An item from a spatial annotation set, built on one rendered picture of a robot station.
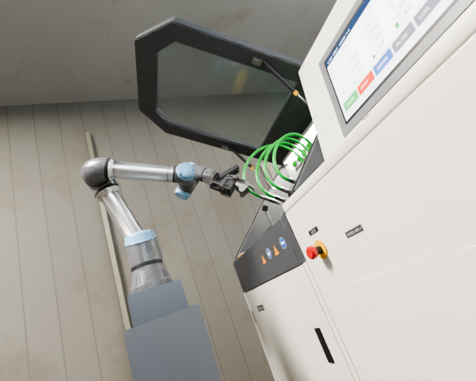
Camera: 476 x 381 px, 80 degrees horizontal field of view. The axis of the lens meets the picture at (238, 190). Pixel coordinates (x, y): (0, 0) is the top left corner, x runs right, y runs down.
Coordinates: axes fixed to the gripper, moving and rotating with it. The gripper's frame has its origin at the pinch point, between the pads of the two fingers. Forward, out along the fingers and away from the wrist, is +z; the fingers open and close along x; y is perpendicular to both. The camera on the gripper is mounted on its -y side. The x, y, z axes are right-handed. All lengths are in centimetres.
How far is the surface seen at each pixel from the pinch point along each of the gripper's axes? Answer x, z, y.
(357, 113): 50, 32, -8
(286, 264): 15.4, 28.0, 33.8
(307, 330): 6, 42, 49
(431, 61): 85, 40, 22
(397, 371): 36, 59, 54
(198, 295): -159, -42, 29
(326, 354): 11, 48, 53
